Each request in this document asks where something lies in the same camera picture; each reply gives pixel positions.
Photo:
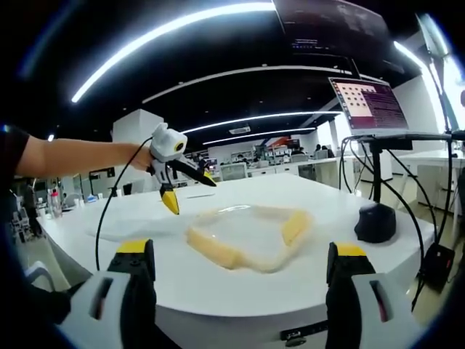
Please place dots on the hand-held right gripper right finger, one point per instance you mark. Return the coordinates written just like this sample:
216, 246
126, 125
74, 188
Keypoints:
363, 312

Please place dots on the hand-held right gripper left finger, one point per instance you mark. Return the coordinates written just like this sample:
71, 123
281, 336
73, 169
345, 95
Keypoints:
109, 309

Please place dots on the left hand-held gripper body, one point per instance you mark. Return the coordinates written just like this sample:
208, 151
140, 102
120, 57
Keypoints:
165, 143

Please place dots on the clear lid with yellow latches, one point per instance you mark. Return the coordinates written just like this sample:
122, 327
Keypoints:
214, 245

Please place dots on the person's left hand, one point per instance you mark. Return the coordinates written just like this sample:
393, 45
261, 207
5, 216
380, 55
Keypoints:
140, 156

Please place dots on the wide white column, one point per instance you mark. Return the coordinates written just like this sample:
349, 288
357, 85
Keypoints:
136, 145

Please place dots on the grey mesh office chair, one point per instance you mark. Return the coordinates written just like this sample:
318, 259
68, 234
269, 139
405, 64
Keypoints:
233, 171

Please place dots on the white chair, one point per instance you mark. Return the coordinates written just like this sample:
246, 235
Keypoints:
40, 274

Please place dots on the short ceiling light strip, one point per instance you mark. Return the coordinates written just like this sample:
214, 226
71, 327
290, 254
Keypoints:
254, 118

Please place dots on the black power adapter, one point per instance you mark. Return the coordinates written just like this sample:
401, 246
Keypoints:
437, 267

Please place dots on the white paper cup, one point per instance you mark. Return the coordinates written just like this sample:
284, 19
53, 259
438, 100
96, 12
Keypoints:
78, 203

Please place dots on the black computer mouse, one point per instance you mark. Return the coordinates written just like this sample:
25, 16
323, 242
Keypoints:
376, 223

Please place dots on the long curved ceiling light strip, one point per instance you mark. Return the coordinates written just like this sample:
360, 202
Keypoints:
163, 32

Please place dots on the red-capped clear bottle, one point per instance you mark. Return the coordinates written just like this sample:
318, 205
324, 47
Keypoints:
56, 203

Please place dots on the open laptop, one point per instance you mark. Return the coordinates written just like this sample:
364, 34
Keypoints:
370, 105

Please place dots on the large black hanging monitor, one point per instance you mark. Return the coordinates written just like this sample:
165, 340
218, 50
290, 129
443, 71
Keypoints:
334, 25

